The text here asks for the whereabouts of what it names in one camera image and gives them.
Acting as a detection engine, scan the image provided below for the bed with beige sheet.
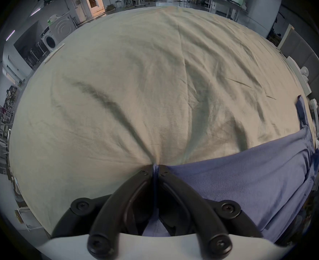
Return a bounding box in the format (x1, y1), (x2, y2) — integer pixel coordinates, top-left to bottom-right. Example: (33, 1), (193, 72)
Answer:
(9, 5), (317, 239)

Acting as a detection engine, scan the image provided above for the grey padded headboard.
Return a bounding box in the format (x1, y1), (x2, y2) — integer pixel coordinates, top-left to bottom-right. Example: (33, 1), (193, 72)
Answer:
(280, 26), (319, 124)

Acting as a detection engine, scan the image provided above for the white long table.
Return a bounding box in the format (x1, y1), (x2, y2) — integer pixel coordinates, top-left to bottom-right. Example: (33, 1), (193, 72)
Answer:
(208, 0), (248, 21)

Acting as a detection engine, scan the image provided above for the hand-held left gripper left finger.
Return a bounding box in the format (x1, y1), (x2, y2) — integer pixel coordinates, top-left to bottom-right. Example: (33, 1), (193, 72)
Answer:
(51, 165), (154, 259)

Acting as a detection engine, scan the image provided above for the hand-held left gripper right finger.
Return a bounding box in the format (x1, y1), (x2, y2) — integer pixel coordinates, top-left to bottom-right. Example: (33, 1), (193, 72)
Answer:
(158, 165), (264, 260)

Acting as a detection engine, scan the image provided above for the white washing machine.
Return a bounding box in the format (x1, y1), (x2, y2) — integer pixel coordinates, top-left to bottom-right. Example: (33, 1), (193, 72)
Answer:
(41, 12), (77, 50)

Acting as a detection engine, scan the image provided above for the blue garment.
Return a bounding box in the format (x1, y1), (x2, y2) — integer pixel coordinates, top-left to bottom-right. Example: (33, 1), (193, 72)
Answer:
(143, 95), (319, 238)

